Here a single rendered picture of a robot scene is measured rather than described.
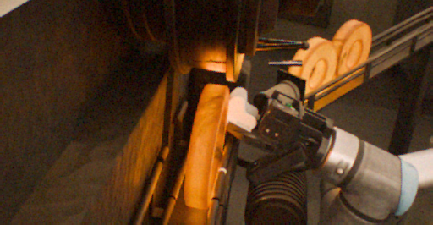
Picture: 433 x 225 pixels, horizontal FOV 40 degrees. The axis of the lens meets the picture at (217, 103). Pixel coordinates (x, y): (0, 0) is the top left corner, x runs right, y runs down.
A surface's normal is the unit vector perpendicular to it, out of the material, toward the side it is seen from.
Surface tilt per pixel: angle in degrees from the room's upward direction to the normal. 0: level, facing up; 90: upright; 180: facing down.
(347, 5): 90
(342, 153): 56
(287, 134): 90
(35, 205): 0
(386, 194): 91
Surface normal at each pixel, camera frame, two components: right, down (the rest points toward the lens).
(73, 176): 0.11, -0.90
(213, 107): 0.04, -0.62
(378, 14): -0.37, 0.36
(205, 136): -0.06, -0.18
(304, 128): -0.13, 0.41
